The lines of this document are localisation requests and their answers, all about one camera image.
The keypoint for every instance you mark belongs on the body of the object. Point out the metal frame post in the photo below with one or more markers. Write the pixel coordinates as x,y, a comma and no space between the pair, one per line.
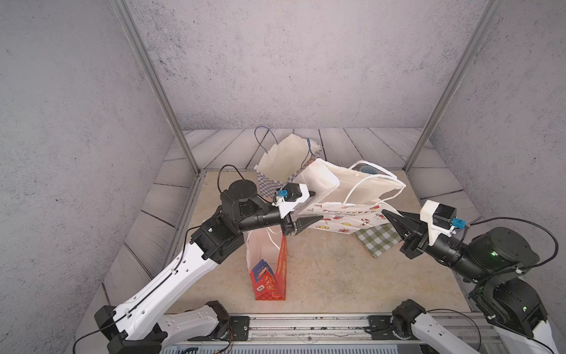
487,19
123,13

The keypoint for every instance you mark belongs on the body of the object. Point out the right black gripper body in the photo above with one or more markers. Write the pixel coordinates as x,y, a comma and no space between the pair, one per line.
417,245

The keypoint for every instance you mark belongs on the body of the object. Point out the blue checkered paper bag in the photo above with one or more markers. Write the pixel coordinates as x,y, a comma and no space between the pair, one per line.
282,157

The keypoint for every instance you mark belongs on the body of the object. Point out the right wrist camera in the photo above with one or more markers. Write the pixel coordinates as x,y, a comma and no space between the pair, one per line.
440,220

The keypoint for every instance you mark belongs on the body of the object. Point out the green checkered cloth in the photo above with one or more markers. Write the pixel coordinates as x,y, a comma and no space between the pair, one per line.
378,240

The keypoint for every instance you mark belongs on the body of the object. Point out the light blue mug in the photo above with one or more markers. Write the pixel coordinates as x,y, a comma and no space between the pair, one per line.
368,169

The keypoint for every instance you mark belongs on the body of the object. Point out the right metal frame post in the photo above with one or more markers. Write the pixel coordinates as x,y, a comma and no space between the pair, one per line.
487,19

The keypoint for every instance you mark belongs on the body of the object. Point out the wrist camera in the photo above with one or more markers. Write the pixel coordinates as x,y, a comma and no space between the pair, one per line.
289,197
440,220

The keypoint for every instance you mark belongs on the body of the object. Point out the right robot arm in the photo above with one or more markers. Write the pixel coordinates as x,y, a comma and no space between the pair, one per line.
494,262

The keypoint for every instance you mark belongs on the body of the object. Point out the red and white paper bag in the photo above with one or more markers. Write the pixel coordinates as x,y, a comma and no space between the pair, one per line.
266,257

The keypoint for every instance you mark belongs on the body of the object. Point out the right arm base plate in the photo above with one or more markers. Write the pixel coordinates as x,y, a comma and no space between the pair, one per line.
380,327

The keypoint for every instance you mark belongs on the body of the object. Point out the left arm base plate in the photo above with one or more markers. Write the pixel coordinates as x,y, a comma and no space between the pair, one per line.
238,329

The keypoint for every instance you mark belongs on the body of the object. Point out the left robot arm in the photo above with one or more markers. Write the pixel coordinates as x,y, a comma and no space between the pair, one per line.
141,324

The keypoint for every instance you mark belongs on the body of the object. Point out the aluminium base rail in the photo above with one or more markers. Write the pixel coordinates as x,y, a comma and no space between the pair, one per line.
274,333

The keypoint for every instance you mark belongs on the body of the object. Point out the left metal frame post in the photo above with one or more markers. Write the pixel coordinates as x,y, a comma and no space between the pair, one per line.
123,13

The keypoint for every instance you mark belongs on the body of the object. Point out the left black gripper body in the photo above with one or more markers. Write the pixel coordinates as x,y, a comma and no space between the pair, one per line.
285,226

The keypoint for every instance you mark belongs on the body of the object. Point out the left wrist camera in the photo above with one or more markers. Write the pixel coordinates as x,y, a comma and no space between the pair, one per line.
289,197

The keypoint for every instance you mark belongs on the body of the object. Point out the white happy every day bag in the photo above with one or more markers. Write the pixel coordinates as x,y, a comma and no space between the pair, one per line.
347,200

